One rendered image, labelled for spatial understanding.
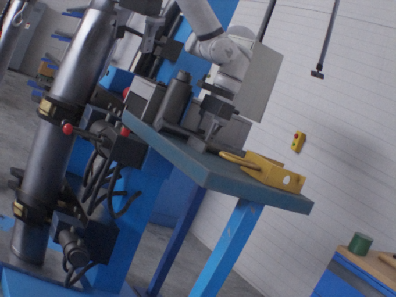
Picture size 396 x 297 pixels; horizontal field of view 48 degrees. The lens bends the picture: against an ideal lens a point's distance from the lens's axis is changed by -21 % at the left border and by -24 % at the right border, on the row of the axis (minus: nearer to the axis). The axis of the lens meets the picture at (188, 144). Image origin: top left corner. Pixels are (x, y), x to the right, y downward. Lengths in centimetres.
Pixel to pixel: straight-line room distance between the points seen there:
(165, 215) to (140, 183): 240
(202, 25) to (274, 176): 49
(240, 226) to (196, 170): 22
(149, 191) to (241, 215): 95
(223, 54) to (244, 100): 114
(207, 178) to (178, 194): 331
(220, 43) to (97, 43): 76
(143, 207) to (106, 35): 80
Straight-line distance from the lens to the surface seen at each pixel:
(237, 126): 201
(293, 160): 403
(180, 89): 179
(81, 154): 268
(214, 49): 157
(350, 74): 379
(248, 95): 270
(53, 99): 206
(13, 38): 346
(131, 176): 237
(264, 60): 272
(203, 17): 157
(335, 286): 175
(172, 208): 472
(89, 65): 220
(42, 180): 228
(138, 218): 245
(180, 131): 175
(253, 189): 147
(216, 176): 140
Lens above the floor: 125
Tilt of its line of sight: 6 degrees down
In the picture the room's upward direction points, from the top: 22 degrees clockwise
